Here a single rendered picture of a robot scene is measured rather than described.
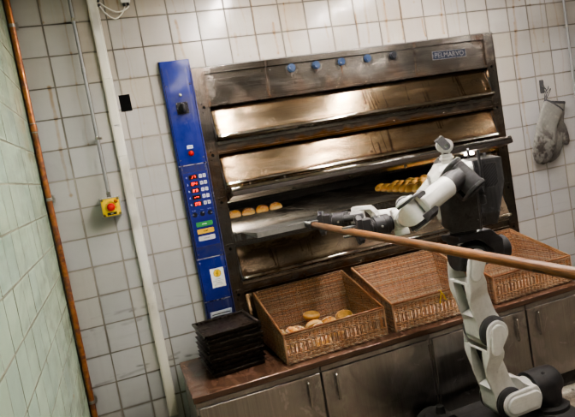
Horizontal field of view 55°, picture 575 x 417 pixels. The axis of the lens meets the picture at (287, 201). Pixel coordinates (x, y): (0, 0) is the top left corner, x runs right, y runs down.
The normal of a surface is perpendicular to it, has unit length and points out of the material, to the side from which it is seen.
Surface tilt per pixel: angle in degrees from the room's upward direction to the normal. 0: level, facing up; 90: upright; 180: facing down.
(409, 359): 92
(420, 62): 92
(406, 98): 69
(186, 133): 90
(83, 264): 90
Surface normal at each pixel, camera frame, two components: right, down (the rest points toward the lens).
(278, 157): 0.23, -0.29
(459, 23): 0.30, 0.03
